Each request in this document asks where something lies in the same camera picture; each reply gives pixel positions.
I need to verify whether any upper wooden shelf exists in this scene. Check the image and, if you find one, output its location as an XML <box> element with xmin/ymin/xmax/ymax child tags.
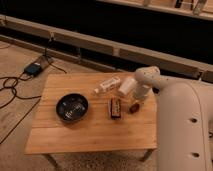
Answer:
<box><xmin>97</xmin><ymin>0</ymin><xmax>213</xmax><ymax>21</ymax></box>

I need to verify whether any long wall rail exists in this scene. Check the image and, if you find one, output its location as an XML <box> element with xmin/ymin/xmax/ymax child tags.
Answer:
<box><xmin>0</xmin><ymin>14</ymin><xmax>213</xmax><ymax>82</ymax></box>

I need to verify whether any white tube package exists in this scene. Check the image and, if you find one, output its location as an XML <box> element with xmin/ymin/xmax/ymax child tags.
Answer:
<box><xmin>94</xmin><ymin>77</ymin><xmax>121</xmax><ymax>94</ymax></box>

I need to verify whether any black floor cable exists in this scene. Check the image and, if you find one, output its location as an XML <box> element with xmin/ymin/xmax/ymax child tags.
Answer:
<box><xmin>0</xmin><ymin>61</ymin><xmax>68</xmax><ymax>145</ymax></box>

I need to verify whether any black power adapter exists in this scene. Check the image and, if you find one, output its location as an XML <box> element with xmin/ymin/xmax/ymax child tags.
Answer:
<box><xmin>24</xmin><ymin>63</ymin><xmax>42</xmax><ymax>76</ymax></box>

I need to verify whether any red pepper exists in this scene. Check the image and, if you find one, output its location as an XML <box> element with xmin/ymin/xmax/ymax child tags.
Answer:
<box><xmin>129</xmin><ymin>103</ymin><xmax>140</xmax><ymax>114</ymax></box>

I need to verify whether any black rectangular box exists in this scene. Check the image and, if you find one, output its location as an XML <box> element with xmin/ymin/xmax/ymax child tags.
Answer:
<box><xmin>109</xmin><ymin>98</ymin><xmax>121</xmax><ymax>119</ymax></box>

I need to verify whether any wooden table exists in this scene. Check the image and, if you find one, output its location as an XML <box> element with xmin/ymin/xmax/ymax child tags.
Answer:
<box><xmin>25</xmin><ymin>73</ymin><xmax>156</xmax><ymax>154</ymax></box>

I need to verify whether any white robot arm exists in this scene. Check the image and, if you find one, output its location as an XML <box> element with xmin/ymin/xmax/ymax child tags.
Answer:
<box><xmin>134</xmin><ymin>67</ymin><xmax>213</xmax><ymax>171</ymax></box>

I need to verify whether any white ceramic cup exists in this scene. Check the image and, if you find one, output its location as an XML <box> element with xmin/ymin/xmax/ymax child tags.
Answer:
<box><xmin>118</xmin><ymin>77</ymin><xmax>136</xmax><ymax>96</ymax></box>

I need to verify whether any dark round bowl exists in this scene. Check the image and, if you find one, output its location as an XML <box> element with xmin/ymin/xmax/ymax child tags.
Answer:
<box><xmin>56</xmin><ymin>93</ymin><xmax>89</xmax><ymax>122</ymax></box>

